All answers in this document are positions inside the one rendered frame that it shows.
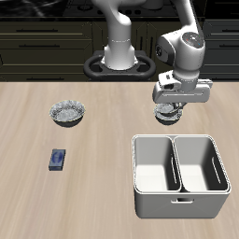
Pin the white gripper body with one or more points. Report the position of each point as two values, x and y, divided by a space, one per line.
189 95

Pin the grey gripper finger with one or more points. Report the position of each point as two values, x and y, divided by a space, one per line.
182 105

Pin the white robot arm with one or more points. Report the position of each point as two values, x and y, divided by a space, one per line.
119 46

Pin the small grey fluted dish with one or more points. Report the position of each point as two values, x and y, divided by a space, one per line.
165 112

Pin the white two-bin basket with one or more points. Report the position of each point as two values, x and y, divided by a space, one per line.
182 199

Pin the large grey fluted dish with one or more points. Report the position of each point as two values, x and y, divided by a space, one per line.
66 112

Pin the small blue box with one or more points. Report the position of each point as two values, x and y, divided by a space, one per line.
57 159

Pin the dark kitchen cupboards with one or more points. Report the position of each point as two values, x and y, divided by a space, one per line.
46 46

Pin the flat black base plate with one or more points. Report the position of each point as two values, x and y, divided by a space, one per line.
91 69

